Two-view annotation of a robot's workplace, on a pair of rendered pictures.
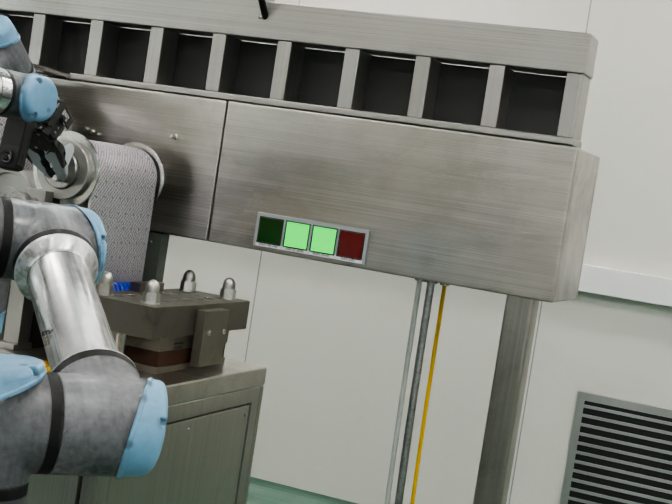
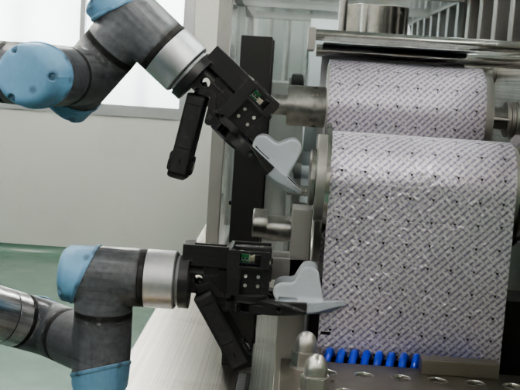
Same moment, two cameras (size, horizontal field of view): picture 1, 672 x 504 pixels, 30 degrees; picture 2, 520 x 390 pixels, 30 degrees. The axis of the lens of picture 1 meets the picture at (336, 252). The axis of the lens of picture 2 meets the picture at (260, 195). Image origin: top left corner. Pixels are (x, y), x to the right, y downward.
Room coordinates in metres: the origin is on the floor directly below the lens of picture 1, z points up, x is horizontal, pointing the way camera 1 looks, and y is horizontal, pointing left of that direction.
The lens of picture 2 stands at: (1.89, -0.64, 1.38)
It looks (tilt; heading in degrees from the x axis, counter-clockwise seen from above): 7 degrees down; 70
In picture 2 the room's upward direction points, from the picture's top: 4 degrees clockwise
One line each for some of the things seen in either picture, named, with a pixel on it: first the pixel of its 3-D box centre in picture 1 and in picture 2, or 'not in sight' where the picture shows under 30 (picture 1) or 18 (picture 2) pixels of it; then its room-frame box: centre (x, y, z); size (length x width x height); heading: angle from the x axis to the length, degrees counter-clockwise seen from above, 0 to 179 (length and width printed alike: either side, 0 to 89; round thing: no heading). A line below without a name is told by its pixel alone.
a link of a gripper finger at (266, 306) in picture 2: not in sight; (271, 304); (2.31, 0.48, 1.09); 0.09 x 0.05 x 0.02; 158
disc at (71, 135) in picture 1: (66, 169); (326, 178); (2.40, 0.53, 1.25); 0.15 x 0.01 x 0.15; 69
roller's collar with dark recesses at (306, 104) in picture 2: not in sight; (306, 106); (2.46, 0.78, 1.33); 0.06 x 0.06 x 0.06; 69
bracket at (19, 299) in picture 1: (22, 268); (281, 314); (2.37, 0.58, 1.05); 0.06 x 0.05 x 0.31; 159
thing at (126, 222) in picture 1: (116, 245); (413, 294); (2.49, 0.43, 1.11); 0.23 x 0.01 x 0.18; 159
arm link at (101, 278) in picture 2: not in sight; (104, 277); (2.12, 0.58, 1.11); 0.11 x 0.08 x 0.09; 159
